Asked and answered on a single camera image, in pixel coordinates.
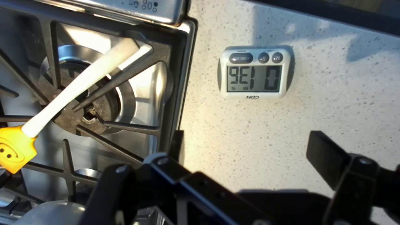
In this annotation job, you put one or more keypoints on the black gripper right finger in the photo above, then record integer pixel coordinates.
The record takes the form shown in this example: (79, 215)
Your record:
(363, 191)

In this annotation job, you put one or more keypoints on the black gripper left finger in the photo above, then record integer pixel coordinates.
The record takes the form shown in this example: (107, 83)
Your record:
(167, 195)

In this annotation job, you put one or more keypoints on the white digital timer calculator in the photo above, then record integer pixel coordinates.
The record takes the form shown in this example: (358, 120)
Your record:
(254, 76)

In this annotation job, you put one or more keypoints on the stainless steel pot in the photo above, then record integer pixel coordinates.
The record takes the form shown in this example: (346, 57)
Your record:
(42, 212)

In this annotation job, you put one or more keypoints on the black cast iron grate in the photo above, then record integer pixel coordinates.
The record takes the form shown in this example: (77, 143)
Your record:
(167, 50)

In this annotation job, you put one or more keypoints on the stainless steel gas stove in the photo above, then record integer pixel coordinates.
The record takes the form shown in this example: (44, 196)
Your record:
(167, 10)

